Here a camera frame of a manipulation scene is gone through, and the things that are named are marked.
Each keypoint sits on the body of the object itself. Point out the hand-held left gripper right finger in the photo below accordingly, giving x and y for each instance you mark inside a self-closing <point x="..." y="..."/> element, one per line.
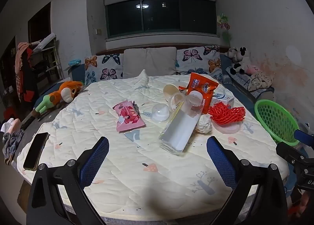
<point x="220" y="161"/>

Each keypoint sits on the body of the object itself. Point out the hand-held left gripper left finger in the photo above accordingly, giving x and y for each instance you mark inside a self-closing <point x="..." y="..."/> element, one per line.
<point x="95" y="158"/>

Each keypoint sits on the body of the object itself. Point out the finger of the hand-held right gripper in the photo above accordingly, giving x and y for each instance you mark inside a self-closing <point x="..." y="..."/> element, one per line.
<point x="304" y="138"/>
<point x="287" y="151"/>

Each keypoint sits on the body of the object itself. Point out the green plastic basket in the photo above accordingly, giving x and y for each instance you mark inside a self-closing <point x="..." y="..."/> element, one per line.
<point x="277" y="119"/>

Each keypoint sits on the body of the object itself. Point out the clear plastic lid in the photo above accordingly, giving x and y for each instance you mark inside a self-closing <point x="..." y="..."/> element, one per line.
<point x="228" y="129"/>

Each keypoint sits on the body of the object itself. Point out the clear plastic wrap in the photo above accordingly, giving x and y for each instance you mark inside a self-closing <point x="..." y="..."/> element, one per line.
<point x="203" y="124"/>

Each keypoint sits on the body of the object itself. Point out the red foam fruit net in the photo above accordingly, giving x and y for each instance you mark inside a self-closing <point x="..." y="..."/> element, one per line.
<point x="225" y="114"/>

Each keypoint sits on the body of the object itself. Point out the clear rectangular plastic box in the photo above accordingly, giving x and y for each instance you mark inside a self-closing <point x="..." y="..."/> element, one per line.
<point x="179" y="129"/>

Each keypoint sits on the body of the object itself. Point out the pink snack packet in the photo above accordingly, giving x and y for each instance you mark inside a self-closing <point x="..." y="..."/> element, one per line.
<point x="128" y="116"/>

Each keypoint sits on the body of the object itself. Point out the white blue milk carton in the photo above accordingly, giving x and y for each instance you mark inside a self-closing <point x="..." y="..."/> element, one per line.
<point x="222" y="98"/>

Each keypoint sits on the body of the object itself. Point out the clear plastic jar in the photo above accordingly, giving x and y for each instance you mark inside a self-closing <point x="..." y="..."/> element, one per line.
<point x="195" y="101"/>

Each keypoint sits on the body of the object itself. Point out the clear plastic cup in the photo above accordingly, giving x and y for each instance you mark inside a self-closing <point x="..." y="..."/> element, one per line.
<point x="177" y="102"/>

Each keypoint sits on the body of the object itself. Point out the white round dome lid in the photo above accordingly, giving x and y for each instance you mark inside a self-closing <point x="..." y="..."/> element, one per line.
<point x="160" y="113"/>

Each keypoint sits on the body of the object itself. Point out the orange snack packet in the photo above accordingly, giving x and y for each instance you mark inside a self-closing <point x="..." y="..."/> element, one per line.
<point x="203" y="85"/>

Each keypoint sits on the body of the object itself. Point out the small brown orange wrapper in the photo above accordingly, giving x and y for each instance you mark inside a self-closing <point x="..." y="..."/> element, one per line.
<point x="182" y="89"/>

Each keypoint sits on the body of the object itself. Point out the cream plastic cup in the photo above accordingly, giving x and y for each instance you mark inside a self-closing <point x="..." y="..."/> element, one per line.
<point x="170" y="90"/>

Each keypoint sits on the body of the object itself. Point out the person's right hand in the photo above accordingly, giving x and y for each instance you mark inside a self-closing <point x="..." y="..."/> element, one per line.
<point x="305" y="203"/>

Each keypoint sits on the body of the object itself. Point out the white quilted printed blanket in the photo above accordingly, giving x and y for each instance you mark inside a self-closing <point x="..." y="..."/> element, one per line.
<point x="147" y="178"/>

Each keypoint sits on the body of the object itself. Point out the black smartphone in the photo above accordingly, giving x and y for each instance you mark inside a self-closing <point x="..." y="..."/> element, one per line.
<point x="36" y="150"/>

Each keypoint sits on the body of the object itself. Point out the cream spotted cloth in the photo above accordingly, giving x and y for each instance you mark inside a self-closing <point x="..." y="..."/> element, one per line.
<point x="260" y="81"/>

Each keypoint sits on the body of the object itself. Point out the orange plush toy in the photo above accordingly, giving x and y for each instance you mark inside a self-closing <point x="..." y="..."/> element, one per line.
<point x="66" y="91"/>

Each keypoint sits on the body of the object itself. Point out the grey patterned cloth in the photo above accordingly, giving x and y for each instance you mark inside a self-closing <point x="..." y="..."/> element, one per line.
<point x="12" y="146"/>

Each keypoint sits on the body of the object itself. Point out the blue checkered cloth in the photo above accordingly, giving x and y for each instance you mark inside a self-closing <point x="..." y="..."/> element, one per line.
<point x="240" y="79"/>

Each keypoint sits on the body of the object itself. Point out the pink plush toy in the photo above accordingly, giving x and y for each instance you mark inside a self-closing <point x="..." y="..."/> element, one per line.
<point x="252" y="70"/>

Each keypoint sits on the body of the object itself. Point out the white pink socks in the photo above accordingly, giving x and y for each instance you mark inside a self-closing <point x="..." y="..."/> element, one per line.
<point x="11" y="125"/>

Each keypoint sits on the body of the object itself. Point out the small butterfly print pillow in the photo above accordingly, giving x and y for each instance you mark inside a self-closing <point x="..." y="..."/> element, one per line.
<point x="105" y="68"/>

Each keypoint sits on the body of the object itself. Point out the teal tissue pack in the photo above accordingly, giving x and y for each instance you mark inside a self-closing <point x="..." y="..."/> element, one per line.
<point x="74" y="62"/>

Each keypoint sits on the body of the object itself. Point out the black white plush cow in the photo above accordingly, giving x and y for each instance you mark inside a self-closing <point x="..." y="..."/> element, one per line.
<point x="241" y="59"/>

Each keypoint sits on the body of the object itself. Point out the large butterfly print pillow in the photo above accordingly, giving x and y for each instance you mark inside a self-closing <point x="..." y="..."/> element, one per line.
<point x="196" y="58"/>

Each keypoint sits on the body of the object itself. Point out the spotted white plush dog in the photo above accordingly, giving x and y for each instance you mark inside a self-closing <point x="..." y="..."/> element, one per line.
<point x="231" y="53"/>

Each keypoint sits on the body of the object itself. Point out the grey pillow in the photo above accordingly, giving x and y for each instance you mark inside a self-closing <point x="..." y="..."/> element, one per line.
<point x="149" y="62"/>

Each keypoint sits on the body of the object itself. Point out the hanging red pink clothes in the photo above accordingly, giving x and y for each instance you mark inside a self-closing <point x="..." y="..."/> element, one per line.
<point x="23" y="73"/>

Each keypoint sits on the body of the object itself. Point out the metal storage rack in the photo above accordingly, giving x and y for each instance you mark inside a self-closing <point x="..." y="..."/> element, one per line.
<point x="49" y="53"/>

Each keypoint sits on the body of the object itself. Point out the artificial flower bunch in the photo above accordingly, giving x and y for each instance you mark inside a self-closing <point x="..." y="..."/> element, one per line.
<point x="223" y="23"/>

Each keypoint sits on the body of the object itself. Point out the dark glass window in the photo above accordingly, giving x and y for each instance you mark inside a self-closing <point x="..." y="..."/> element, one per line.
<point x="171" y="16"/>

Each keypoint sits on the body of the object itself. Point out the white wall switch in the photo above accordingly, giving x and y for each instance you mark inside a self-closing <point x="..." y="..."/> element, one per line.
<point x="98" y="31"/>

